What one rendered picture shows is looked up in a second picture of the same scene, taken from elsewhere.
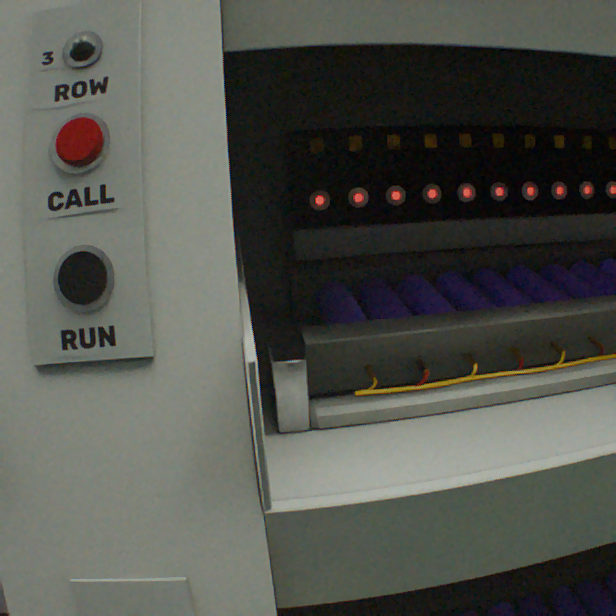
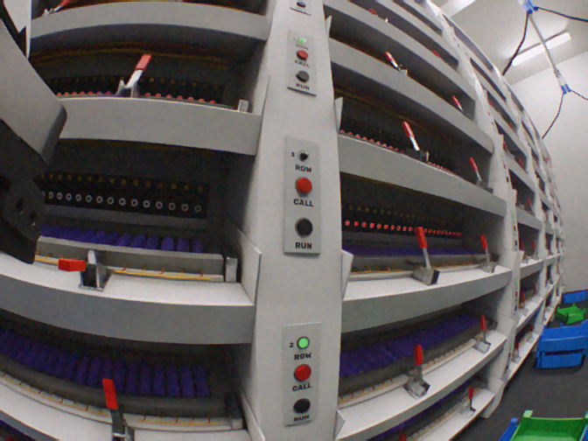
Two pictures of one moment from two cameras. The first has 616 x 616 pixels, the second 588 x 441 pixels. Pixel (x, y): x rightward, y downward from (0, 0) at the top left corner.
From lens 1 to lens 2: 0.17 m
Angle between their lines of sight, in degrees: 21
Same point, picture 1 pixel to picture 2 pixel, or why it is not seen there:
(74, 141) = (304, 185)
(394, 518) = (368, 304)
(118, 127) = (314, 185)
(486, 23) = (390, 176)
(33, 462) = (278, 283)
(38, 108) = (290, 170)
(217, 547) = (329, 311)
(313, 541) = (349, 310)
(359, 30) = (363, 172)
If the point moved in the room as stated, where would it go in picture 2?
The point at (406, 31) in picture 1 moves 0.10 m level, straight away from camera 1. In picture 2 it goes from (373, 175) to (348, 195)
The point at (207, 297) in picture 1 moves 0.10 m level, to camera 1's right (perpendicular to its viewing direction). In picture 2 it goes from (334, 239) to (403, 241)
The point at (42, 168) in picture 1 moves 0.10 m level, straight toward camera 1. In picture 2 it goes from (291, 190) to (376, 162)
